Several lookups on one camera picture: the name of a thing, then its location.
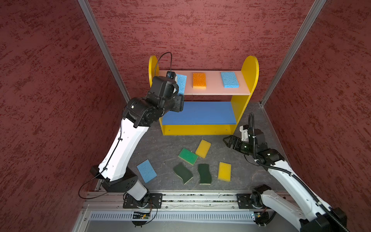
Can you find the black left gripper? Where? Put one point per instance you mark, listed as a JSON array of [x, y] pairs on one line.
[[179, 100]]

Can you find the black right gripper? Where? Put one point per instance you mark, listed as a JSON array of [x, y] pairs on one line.
[[237, 139]]

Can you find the blue cellulose sponge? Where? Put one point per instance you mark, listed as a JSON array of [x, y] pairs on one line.
[[181, 81], [147, 171]]

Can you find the orange scourer yellow sponge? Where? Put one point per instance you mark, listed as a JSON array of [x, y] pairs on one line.
[[199, 81]]

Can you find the yellow foam sponge front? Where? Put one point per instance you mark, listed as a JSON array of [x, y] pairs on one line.
[[224, 172]]

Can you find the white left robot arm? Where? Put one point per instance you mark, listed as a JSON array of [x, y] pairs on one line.
[[138, 116]]

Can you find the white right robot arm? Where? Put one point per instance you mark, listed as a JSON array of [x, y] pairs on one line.
[[310, 213]]

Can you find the yellow shelf with coloured boards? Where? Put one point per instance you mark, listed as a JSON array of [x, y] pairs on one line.
[[215, 110]]

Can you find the plain yellow foam sponge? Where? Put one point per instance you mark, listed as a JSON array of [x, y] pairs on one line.
[[203, 149]]

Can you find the dark green wavy sponge right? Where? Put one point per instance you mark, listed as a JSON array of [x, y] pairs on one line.
[[205, 175]]

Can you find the dark green wavy sponge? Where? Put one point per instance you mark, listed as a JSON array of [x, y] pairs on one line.
[[182, 172], [205, 175]]

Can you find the green scourer yellow sponge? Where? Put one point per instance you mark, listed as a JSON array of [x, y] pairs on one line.
[[188, 156]]

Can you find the dark green wavy sponge left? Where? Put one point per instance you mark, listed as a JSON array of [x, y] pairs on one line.
[[182, 172]]

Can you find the aluminium corner profile left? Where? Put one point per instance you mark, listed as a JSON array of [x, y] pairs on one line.
[[89, 15]]

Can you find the aluminium corner profile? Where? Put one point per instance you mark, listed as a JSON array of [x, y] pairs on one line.
[[299, 38], [89, 15]]

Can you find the left circuit board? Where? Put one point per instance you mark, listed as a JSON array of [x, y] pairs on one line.
[[141, 215]]

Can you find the aluminium corner profile right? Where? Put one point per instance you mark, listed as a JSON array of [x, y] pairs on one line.
[[299, 38]]

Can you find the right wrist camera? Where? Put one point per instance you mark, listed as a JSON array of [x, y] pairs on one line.
[[247, 135]]

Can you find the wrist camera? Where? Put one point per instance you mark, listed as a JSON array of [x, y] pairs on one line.
[[171, 75], [247, 135]]

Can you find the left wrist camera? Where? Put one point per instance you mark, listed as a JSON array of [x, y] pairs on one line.
[[171, 75]]

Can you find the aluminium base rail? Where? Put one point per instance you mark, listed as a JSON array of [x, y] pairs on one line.
[[174, 200]]

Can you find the perforated cable duct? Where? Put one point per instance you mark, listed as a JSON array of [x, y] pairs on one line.
[[185, 216]]

